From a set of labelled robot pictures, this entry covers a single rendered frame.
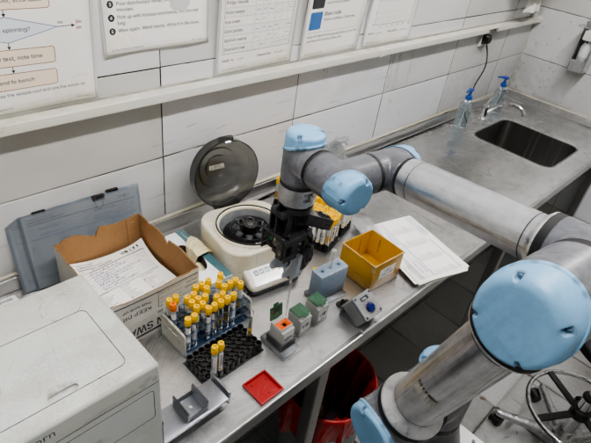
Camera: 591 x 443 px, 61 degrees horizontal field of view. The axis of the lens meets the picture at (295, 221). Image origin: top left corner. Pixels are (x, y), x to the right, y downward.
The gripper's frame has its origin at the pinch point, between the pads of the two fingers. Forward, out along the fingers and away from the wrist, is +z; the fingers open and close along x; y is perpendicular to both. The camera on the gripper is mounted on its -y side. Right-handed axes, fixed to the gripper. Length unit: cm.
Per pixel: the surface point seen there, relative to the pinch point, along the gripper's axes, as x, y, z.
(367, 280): 0.2, -33.5, 20.7
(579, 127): -9, -234, 24
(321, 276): -5.0, -18.3, 14.5
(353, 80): -57, -86, -10
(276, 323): -1.3, 1.1, 16.8
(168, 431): 4.1, 34.9, 20.5
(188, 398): 0.5, 27.6, 20.5
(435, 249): 3, -67, 23
